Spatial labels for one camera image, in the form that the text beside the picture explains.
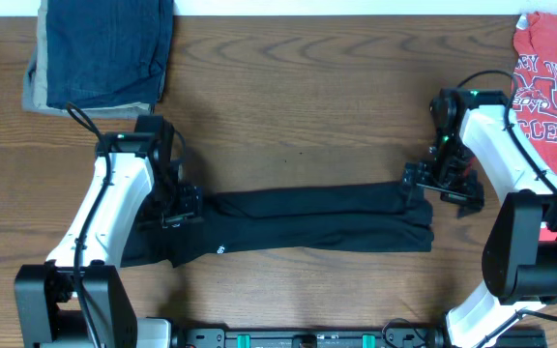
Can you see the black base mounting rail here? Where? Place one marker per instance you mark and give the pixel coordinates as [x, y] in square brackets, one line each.
[302, 338]

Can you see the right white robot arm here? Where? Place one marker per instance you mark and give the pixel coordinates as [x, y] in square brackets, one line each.
[519, 261]

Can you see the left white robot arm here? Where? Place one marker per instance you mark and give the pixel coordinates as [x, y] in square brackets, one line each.
[76, 297]

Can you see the black t-shirt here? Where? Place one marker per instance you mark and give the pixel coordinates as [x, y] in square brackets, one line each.
[381, 217]

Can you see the red soccer t-shirt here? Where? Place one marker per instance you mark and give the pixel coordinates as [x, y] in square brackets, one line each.
[535, 102]

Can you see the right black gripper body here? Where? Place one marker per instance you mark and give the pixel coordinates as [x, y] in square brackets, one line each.
[439, 187]

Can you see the folded khaki pants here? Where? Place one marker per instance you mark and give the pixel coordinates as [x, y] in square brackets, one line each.
[39, 92]

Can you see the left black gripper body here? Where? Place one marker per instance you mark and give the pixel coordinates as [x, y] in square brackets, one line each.
[190, 204]

